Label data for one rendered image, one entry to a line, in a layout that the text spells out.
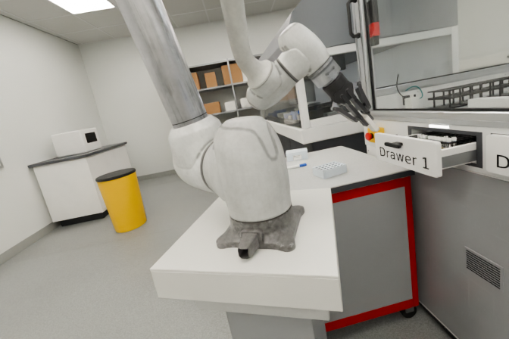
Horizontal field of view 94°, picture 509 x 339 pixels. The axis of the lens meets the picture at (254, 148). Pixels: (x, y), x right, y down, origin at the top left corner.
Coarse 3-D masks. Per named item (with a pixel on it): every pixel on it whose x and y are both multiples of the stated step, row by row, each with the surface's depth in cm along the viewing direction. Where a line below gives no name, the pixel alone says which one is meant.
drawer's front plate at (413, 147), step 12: (408, 144) 80; (420, 144) 75; (432, 144) 70; (384, 156) 94; (396, 156) 87; (420, 156) 76; (432, 156) 71; (408, 168) 82; (420, 168) 77; (432, 168) 72
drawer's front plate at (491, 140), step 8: (488, 136) 68; (496, 136) 65; (504, 136) 64; (488, 144) 68; (496, 144) 66; (504, 144) 64; (488, 152) 68; (496, 152) 66; (504, 152) 64; (488, 160) 69; (496, 160) 67; (504, 160) 65; (488, 168) 69; (496, 168) 67; (504, 168) 65
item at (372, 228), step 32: (320, 160) 132; (352, 160) 122; (352, 192) 97; (384, 192) 99; (352, 224) 99; (384, 224) 101; (352, 256) 102; (384, 256) 104; (352, 288) 105; (384, 288) 107; (416, 288) 109; (352, 320) 107
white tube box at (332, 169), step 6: (330, 162) 114; (336, 162) 113; (312, 168) 111; (318, 168) 109; (324, 168) 108; (330, 168) 107; (336, 168) 105; (342, 168) 106; (318, 174) 107; (324, 174) 104; (330, 174) 105; (336, 174) 106
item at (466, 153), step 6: (420, 132) 98; (468, 144) 73; (474, 144) 73; (444, 150) 72; (450, 150) 72; (456, 150) 73; (462, 150) 73; (468, 150) 73; (474, 150) 73; (444, 156) 72; (450, 156) 72; (456, 156) 73; (462, 156) 73; (468, 156) 73; (474, 156) 74; (444, 162) 73; (450, 162) 73; (456, 162) 73; (462, 162) 73; (468, 162) 74; (444, 168) 73
